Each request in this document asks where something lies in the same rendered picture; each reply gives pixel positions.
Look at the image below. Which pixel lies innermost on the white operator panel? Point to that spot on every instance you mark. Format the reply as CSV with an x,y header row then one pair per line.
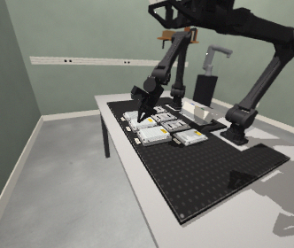
x,y
197,115

